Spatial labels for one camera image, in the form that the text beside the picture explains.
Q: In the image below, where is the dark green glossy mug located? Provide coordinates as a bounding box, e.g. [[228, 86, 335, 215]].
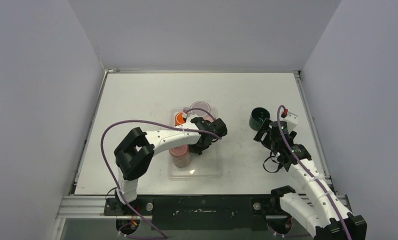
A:
[[249, 107, 271, 131]]

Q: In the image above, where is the pink ghost pattern mug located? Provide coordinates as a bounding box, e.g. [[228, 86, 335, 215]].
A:
[[169, 144, 191, 168]]

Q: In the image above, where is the dark grey mug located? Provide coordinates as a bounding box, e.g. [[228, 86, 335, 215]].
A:
[[189, 145, 207, 155]]

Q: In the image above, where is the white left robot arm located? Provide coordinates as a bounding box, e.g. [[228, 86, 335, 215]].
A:
[[114, 116, 228, 216]]

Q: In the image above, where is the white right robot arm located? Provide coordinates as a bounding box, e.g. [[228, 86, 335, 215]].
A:
[[254, 119, 368, 240]]

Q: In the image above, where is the lilac ribbed mug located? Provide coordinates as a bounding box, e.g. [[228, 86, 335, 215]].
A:
[[183, 100, 213, 122]]

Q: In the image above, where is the orange mug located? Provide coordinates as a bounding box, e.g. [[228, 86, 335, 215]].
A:
[[174, 111, 188, 126]]

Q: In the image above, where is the clear plastic tray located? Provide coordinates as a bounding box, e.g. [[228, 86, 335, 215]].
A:
[[168, 105, 223, 180]]

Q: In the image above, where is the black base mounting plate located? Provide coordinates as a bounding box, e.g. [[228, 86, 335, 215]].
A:
[[103, 194, 290, 231]]

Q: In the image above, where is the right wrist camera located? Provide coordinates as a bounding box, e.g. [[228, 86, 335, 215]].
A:
[[281, 111, 299, 133]]

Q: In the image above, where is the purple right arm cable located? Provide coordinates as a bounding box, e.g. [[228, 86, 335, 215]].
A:
[[277, 104, 353, 240]]

